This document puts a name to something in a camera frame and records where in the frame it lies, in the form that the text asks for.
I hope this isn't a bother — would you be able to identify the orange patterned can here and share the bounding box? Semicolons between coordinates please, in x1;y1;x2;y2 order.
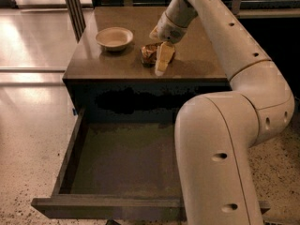
141;42;163;68

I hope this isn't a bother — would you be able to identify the open top drawer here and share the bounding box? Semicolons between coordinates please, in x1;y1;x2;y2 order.
32;108;270;225

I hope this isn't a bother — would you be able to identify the dark cabinet with brown top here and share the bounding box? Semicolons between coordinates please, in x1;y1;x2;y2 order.
63;7;230;123

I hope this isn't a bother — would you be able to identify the dark metal window post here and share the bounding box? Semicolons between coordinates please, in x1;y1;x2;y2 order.
65;0;85;41

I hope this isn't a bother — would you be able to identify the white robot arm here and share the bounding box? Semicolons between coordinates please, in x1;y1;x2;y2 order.
151;0;294;225

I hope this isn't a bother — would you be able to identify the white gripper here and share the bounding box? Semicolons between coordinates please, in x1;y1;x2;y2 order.
149;13;187;76

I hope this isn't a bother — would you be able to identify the white paper bowl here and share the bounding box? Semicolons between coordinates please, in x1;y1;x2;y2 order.
96;27;133;52

